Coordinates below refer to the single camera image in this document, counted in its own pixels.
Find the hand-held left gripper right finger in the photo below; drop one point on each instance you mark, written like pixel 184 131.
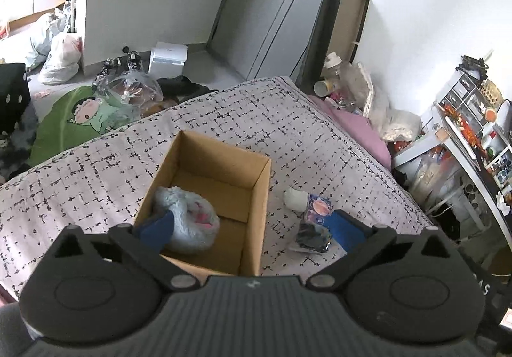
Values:
pixel 344 231

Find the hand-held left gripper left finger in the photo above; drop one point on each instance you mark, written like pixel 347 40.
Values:
pixel 158 231

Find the light blue plush toy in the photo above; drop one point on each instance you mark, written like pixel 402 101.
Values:
pixel 188 217

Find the brown cardboard box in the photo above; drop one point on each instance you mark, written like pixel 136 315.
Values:
pixel 224 165

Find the plastic bag of snacks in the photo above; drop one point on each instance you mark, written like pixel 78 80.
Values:
pixel 428 177

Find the pink bed sheet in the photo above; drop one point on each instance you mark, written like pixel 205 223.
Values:
pixel 360 125

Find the cluttered white shelf rack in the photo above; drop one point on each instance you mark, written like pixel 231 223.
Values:
pixel 424 145

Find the crumpled white plastic bag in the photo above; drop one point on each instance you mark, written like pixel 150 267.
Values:
pixel 400 125

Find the brown bag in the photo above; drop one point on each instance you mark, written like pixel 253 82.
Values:
pixel 156 107

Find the white woven bag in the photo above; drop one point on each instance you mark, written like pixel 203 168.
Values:
pixel 368 93

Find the green cartoon rug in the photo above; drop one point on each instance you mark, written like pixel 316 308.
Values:
pixel 60 129

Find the paper cup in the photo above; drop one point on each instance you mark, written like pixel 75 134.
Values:
pixel 322 87

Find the black clothes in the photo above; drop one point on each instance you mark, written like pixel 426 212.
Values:
pixel 180 86

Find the clear plastic bag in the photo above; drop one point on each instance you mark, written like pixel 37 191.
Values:
pixel 136 85

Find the grey fluffy rug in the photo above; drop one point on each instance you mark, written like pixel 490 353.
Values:
pixel 16 145

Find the clear plastic bottle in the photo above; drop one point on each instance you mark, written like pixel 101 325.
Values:
pixel 334 65

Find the white square box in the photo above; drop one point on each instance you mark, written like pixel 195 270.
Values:
pixel 168 61

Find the black small gadget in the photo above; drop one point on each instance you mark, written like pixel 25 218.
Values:
pixel 134 59
pixel 110 65

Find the desk organiser shelf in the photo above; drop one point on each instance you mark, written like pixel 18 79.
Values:
pixel 468 89

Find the black dice cushion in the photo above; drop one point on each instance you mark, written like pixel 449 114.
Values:
pixel 14 93

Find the white and red plastic bag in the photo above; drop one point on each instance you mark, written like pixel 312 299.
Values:
pixel 60 57

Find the grey-white plastic bag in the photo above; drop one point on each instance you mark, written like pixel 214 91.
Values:
pixel 42 37

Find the grey door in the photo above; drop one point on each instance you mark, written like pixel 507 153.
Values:
pixel 280 1

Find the wooden low ledge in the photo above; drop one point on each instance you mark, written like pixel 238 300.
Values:
pixel 32 17

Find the small red-white bag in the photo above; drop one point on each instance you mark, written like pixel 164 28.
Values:
pixel 4 28

